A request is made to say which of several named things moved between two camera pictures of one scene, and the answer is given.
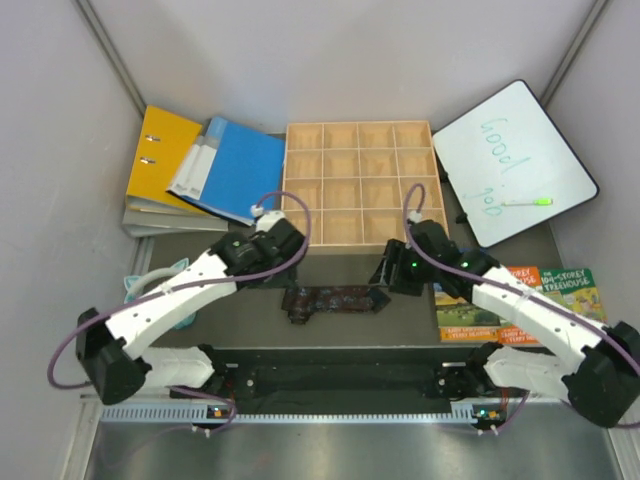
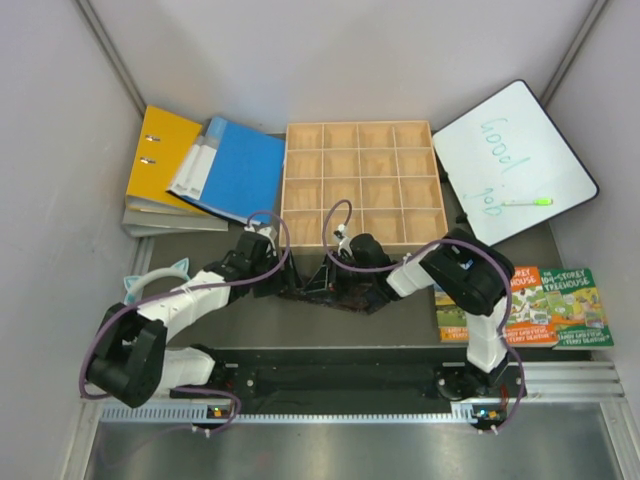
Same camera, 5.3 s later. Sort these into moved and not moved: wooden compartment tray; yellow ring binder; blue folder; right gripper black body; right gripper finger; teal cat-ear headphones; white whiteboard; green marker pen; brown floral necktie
Moved: right gripper black body; right gripper finger; brown floral necktie
Not moved: green marker pen; wooden compartment tray; teal cat-ear headphones; yellow ring binder; white whiteboard; blue folder
